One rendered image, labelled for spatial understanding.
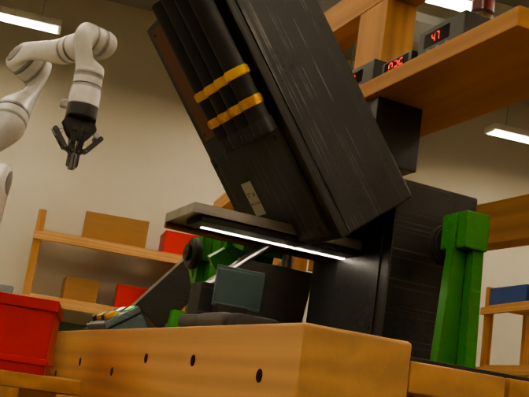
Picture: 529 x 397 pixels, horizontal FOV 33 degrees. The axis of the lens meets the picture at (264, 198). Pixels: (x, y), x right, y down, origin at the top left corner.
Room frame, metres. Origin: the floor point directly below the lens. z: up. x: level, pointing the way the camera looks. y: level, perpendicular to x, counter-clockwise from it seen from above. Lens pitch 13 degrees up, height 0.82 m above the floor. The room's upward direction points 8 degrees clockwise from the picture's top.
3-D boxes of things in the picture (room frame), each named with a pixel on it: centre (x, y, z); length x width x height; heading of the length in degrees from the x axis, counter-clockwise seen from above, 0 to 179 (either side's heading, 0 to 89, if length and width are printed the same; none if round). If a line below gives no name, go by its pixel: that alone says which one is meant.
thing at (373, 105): (1.95, -0.24, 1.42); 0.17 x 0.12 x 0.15; 23
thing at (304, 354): (1.66, 0.17, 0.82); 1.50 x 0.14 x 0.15; 23
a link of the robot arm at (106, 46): (2.08, 0.49, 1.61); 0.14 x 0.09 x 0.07; 45
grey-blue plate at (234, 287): (1.62, 0.02, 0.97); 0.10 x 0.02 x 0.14; 113
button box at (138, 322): (1.82, 0.26, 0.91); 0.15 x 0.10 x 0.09; 23
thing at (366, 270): (1.72, -0.26, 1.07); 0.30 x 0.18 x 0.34; 23
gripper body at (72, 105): (2.06, 0.47, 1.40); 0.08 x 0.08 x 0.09
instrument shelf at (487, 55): (1.87, -0.33, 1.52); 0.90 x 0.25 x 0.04; 23
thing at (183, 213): (1.65, -0.03, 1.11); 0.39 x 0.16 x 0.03; 113
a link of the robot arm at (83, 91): (2.07, 0.48, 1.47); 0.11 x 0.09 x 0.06; 23
